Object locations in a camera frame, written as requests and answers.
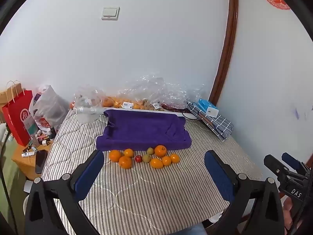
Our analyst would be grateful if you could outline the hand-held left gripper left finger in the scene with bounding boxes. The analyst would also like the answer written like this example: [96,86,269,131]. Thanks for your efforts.
[24,149,105,235]

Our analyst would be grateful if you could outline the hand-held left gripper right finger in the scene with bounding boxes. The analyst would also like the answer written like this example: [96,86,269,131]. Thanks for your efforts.
[204,150,285,235]

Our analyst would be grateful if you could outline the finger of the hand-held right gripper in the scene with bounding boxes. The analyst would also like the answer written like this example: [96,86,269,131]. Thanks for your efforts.
[281,152,311,176]
[263,154,289,177]

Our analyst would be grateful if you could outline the large orange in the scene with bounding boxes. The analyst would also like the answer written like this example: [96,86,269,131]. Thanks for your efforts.
[154,145,167,157]

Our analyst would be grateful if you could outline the purple towel lined tray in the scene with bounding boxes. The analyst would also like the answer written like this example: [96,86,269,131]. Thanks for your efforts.
[96,109,192,151]

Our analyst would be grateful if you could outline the person's right hand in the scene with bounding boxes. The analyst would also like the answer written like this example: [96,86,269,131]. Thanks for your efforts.
[283,197,295,232]

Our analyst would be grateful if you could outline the black phone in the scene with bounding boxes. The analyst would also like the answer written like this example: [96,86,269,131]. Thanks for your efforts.
[35,149,49,175]

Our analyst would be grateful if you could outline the folded plaid cloth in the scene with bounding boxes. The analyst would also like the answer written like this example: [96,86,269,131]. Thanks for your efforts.
[186,100,234,142]

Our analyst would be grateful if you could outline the cluster of small bottles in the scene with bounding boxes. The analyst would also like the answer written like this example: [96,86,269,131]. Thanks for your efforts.
[29,127,58,147]

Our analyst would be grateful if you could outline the person's blue jeans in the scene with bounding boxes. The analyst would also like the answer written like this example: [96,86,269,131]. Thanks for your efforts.
[176,223,206,235]

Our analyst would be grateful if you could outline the striped bed sheet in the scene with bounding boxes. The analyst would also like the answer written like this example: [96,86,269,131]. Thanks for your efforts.
[41,109,263,235]

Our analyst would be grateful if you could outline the wooden nightstand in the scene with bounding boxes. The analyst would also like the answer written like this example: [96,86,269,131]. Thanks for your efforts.
[12,139,53,180]

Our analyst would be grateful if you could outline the blue tissue pack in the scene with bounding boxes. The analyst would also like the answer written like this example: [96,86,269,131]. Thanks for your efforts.
[197,99,219,118]

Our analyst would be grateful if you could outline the clear bag of oranges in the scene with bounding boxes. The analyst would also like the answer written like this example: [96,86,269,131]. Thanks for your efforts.
[102,95,147,110]

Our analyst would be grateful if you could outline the white plastic bag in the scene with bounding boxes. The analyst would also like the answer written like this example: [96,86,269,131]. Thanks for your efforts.
[29,85,70,134]

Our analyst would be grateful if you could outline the dark red bag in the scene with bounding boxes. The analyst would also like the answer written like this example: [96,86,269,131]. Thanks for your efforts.
[161,103,189,110]

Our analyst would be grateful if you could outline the red paper bag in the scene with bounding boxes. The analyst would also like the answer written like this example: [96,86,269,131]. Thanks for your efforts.
[2,80,37,147]

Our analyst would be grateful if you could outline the clear bag of brown fruit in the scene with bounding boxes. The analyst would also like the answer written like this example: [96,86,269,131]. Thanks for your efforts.
[142,99,167,110]

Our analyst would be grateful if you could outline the white power strip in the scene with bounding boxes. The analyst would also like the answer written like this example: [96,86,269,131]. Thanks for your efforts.
[0,124,10,150]

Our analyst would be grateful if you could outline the crumpled clear plastic bag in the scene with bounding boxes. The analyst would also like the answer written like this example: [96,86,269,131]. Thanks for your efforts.
[117,75,208,109]

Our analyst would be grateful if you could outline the brown paper bag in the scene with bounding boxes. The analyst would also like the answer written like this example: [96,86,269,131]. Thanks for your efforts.
[0,90,15,124]

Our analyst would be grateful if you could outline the black cable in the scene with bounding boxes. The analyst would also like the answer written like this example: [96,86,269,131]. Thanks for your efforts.
[180,113,201,121]

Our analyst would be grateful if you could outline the brown wooden door frame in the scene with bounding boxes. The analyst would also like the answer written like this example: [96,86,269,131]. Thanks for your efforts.
[209,0,239,103]

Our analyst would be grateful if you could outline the white light switch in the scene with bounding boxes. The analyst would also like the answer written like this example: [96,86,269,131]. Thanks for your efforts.
[101,7,120,21]

